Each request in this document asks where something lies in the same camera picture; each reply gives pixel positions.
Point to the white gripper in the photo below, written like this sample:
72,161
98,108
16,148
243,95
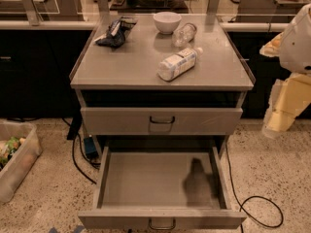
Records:
296,50

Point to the blue label plastic bottle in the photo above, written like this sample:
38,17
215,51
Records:
177,64

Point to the clear empty plastic bottle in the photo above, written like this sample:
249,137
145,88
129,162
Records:
182,36

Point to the grey metal drawer cabinet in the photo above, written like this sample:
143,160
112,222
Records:
149,87

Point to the open middle grey drawer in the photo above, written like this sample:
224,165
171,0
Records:
161,190

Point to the closed top grey drawer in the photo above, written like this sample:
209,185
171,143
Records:
160,121

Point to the white ceramic bowl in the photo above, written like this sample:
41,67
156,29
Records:
167,22

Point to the dark blue chip bag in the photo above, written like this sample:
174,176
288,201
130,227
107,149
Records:
117,32

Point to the blue power adapter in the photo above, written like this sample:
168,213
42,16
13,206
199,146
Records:
90,149

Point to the clear plastic storage bin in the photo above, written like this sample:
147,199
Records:
13,173

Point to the green produce in bin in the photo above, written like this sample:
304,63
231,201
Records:
8,148

